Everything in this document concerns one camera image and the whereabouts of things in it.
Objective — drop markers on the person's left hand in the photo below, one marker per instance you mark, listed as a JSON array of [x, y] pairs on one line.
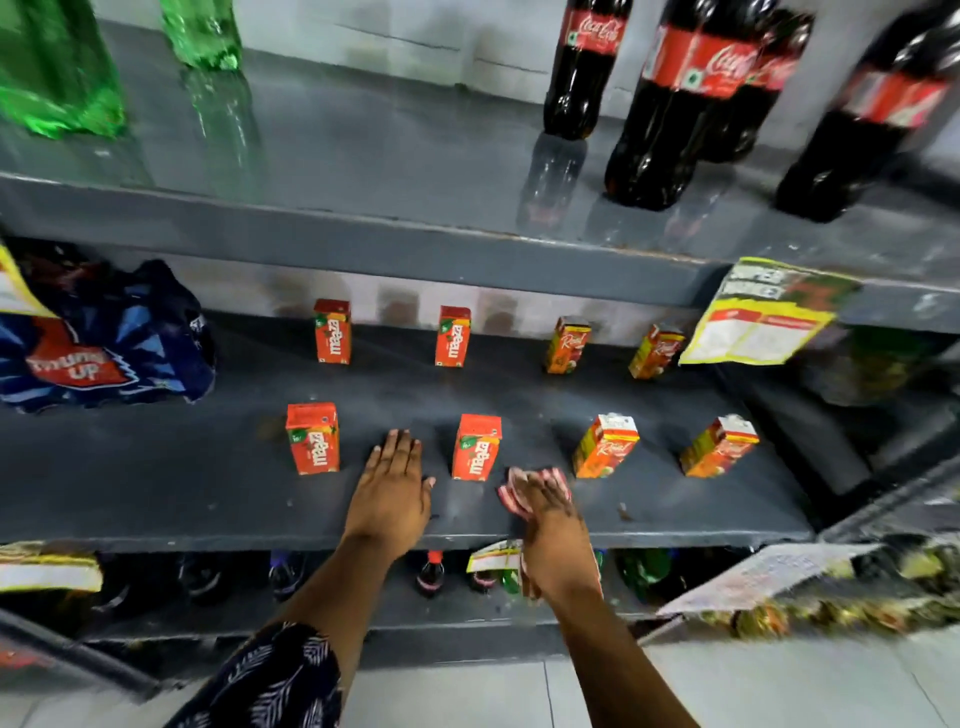
[[390, 495]]

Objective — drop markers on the person's right hand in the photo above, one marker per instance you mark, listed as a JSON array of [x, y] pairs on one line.
[[556, 540]]

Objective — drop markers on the person's left thumb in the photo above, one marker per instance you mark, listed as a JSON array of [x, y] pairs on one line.
[[428, 489]]

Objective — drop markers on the person's left little finger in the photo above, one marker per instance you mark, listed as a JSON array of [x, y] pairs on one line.
[[373, 463]]

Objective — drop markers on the person's right fingers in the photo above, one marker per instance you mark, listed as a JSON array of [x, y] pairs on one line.
[[534, 489]]

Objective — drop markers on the person's left middle finger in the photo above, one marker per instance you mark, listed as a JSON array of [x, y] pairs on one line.
[[404, 454]]

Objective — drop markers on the pink striped cleaning cloth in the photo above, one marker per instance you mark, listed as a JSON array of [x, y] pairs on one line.
[[513, 496]]

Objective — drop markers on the person's left forearm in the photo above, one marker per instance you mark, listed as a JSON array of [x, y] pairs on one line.
[[341, 600]]

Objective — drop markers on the person's right forearm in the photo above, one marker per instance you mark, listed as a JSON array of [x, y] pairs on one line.
[[622, 667]]

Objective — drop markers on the red juice carton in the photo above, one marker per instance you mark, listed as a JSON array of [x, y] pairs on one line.
[[453, 337], [313, 438], [332, 331], [476, 447]]

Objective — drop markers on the yellow white hanging tag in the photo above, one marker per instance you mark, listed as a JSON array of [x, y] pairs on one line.
[[493, 559]]

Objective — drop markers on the orange juice carton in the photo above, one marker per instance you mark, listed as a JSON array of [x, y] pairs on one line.
[[568, 346], [604, 446], [656, 352], [718, 447]]

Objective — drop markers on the dark bottle with red cap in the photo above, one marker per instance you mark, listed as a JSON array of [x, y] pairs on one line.
[[430, 574]]

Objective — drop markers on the dark bottle with purple cap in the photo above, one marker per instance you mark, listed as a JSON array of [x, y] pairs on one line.
[[287, 574]]

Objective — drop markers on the small green bottle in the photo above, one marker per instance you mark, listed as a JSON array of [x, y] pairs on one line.
[[646, 574]]

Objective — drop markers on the grey metal shelf board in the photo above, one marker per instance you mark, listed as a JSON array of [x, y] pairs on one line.
[[225, 480], [390, 187]]

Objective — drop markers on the white paper sheet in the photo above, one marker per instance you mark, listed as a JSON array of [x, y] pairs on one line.
[[757, 577]]

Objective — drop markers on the dark leaf-patterned sleeve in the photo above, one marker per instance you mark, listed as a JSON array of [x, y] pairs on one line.
[[262, 686]]

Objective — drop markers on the yellow green paper flyer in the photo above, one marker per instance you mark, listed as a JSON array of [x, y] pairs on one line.
[[765, 315]]

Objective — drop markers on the blue shrink-wrapped bottle pack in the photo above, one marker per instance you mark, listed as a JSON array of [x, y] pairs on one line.
[[105, 345]]

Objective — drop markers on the row of yellow green packets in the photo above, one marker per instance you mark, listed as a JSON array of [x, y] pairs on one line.
[[840, 607]]

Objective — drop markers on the yellow white packet strip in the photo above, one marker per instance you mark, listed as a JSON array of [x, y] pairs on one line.
[[45, 571]]

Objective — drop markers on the shrink-wrapped green bottle pack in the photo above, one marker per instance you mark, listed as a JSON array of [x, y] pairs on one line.
[[874, 364]]

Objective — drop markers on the yellow white shelf label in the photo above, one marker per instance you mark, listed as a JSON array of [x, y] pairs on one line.
[[13, 289]]

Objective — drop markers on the dark cola bottle red label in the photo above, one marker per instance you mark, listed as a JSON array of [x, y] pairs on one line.
[[675, 112], [862, 120], [589, 67], [757, 90]]

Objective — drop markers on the green soda bottle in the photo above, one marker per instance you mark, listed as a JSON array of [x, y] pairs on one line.
[[201, 34], [56, 67]]

